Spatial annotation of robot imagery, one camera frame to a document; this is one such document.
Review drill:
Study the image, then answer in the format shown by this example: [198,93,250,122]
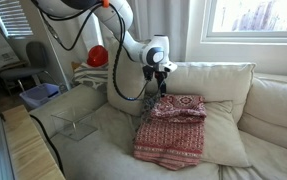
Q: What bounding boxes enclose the grey office chair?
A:
[0,40,51,96]

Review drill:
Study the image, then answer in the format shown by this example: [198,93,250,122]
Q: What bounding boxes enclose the red patterned fringed blanket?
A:
[132,93,207,172]

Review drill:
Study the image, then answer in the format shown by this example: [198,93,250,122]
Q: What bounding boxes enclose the black floor cable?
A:
[31,114,66,176]

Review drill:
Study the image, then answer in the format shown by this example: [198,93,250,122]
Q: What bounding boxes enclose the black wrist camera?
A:
[142,64,155,82]

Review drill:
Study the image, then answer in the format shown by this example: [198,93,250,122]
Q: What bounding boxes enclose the white curtain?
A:
[34,0,191,89]

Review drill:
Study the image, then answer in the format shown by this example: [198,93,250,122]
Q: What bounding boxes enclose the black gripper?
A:
[154,70,169,98]

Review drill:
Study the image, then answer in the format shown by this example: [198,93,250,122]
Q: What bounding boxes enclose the light wooden table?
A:
[2,104,66,180]

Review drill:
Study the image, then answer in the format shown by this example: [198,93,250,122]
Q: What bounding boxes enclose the white window frame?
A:
[201,0,287,44]

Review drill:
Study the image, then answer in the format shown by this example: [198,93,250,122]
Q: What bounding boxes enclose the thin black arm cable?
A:
[31,0,104,52]

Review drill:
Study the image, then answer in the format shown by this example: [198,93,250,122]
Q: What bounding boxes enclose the clear acrylic stand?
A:
[50,105,99,142]

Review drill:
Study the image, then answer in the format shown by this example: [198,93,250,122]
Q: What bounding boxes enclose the white slanted pole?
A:
[36,6,71,91]

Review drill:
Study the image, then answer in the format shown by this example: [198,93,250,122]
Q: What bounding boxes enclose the beige fabric sofa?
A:
[29,59,287,180]

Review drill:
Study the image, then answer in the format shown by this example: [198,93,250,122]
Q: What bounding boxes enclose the red hard hat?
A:
[86,44,110,68]

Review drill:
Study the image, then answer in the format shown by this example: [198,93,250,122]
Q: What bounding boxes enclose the lavender plastic bin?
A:
[18,82,62,109]

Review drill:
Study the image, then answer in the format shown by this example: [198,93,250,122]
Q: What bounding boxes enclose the white window blinds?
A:
[0,0,35,38]

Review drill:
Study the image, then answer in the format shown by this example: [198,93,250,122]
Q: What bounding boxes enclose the grey white striped cloth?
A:
[71,61,110,91]

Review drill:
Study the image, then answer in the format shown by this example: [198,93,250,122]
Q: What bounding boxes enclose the beige sofa back cushion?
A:
[145,59,257,124]
[237,73,287,156]

